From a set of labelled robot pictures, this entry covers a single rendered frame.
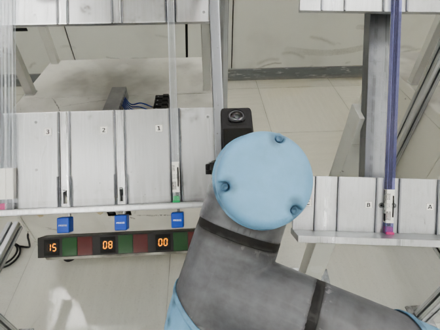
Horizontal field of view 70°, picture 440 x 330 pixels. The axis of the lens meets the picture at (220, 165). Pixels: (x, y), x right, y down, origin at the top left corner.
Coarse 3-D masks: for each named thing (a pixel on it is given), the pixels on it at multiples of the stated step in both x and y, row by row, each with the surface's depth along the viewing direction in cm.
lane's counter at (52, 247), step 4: (44, 240) 62; (48, 240) 62; (52, 240) 62; (56, 240) 62; (44, 244) 62; (48, 244) 62; (52, 244) 62; (56, 244) 62; (44, 248) 62; (48, 248) 62; (52, 248) 62; (56, 248) 62; (44, 252) 62; (48, 252) 62; (52, 252) 62; (56, 252) 62
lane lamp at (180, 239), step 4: (176, 232) 63; (180, 232) 63; (184, 232) 63; (176, 236) 63; (180, 236) 63; (184, 236) 63; (176, 240) 63; (180, 240) 63; (184, 240) 63; (176, 244) 63; (180, 244) 63; (184, 244) 63; (176, 248) 63; (180, 248) 63; (184, 248) 63
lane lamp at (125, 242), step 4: (120, 236) 63; (124, 236) 63; (128, 236) 63; (132, 236) 63; (120, 240) 63; (124, 240) 63; (128, 240) 63; (132, 240) 63; (120, 244) 63; (124, 244) 63; (128, 244) 63; (132, 244) 63; (120, 248) 63; (124, 248) 63; (128, 248) 63; (132, 248) 63; (120, 252) 63; (124, 252) 63; (128, 252) 63; (132, 252) 63
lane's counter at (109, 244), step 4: (112, 236) 63; (100, 240) 63; (104, 240) 63; (108, 240) 63; (112, 240) 63; (100, 244) 63; (104, 244) 63; (108, 244) 63; (112, 244) 63; (100, 248) 63; (104, 248) 63; (108, 248) 63; (112, 248) 63; (100, 252) 63; (104, 252) 63; (108, 252) 63; (112, 252) 63
